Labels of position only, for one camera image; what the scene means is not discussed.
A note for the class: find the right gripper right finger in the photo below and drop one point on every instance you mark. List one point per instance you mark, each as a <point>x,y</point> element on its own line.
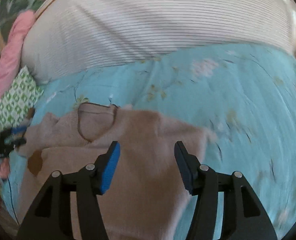
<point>243,215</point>

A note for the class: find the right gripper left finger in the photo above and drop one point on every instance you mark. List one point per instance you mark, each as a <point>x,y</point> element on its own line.
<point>49,214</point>

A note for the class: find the beige knitted sweater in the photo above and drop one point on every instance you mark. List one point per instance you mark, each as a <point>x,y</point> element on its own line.
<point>147,196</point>

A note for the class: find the green white patterned pillow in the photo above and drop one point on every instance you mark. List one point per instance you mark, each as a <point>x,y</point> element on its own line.
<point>22,95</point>

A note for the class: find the pink quilted blanket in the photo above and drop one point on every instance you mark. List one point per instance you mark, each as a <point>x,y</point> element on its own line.
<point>11,53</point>

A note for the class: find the turquoise floral bed sheet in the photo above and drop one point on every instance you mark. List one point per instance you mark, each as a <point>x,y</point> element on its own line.
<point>244,93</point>

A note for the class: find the white striped pillow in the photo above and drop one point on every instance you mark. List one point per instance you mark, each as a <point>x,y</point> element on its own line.
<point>73,35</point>

